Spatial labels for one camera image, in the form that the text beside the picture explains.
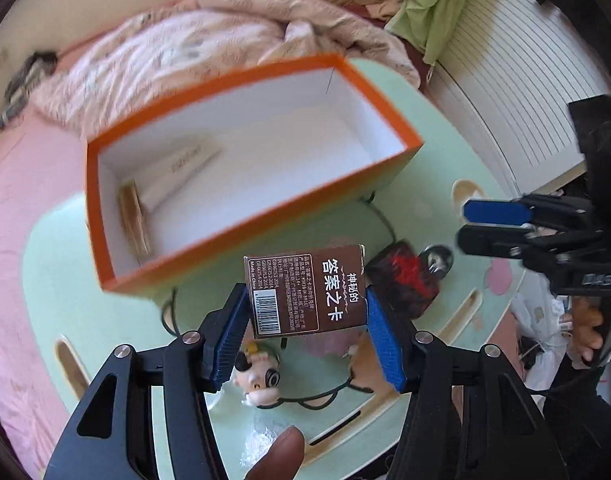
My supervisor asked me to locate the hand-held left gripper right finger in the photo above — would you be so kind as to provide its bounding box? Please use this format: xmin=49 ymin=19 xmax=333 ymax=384
xmin=365 ymin=285 xmax=569 ymax=480

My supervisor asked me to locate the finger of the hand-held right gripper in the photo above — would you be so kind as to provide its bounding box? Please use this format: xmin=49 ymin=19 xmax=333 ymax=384
xmin=463 ymin=195 xmax=586 ymax=226
xmin=458 ymin=224 xmax=581 ymax=261

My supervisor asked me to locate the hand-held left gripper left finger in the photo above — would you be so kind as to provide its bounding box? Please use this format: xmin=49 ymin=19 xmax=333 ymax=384
xmin=43 ymin=282 xmax=251 ymax=480

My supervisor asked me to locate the orange cardboard box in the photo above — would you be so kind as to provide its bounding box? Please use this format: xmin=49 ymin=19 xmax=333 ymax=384
xmin=86 ymin=54 xmax=425 ymax=295

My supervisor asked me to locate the brown card box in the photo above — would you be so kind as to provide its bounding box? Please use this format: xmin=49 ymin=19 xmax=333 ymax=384
xmin=243 ymin=244 xmax=371 ymax=339

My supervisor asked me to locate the person's right forearm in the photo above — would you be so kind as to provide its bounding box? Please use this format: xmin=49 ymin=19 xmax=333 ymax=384
xmin=543 ymin=355 xmax=611 ymax=480

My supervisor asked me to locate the light green desktop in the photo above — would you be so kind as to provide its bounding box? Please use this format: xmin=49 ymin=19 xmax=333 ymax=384
xmin=22 ymin=57 xmax=529 ymax=480

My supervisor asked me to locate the person's right hand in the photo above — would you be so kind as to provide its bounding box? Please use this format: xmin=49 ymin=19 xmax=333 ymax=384
xmin=565 ymin=299 xmax=611 ymax=365

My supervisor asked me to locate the black and white round trinket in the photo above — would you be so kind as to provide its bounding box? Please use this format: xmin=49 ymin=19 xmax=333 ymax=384
xmin=418 ymin=244 xmax=455 ymax=276

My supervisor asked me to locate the dark red-patterned case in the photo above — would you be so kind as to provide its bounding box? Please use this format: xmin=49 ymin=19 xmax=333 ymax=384
xmin=365 ymin=240 xmax=441 ymax=318

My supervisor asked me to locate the white crumpled cloth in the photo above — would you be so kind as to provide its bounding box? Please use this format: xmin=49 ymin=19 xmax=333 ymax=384
xmin=510 ymin=290 xmax=576 ymax=361

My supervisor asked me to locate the brown rounded object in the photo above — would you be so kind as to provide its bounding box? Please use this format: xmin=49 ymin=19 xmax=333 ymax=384
xmin=246 ymin=425 xmax=306 ymax=480

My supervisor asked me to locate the white slatted panel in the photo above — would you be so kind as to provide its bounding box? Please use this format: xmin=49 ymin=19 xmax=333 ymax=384
xmin=425 ymin=0 xmax=606 ymax=196

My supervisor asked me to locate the tan flat wooden object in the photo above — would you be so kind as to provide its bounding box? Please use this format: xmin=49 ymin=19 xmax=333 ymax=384
xmin=118 ymin=180 xmax=154 ymax=258

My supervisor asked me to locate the cream paper sleeve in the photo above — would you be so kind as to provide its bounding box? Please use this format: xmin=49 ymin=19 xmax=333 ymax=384
xmin=144 ymin=141 xmax=222 ymax=208

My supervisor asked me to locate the light green cloth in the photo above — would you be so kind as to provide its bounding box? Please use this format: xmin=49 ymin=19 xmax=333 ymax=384
xmin=370 ymin=0 xmax=479 ymax=66

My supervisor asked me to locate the pink bed sheet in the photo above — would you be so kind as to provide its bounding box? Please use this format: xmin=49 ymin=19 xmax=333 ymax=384
xmin=0 ymin=100 xmax=96 ymax=480

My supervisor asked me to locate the pink quilt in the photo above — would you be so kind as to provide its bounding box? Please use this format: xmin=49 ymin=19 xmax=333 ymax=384
xmin=33 ymin=0 xmax=421 ymax=131

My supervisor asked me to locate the dark folded clothing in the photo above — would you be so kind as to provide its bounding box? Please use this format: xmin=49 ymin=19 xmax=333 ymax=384
xmin=0 ymin=50 xmax=59 ymax=128

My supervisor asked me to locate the black cable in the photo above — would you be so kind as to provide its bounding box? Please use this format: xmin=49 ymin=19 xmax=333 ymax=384
xmin=160 ymin=192 xmax=403 ymax=411

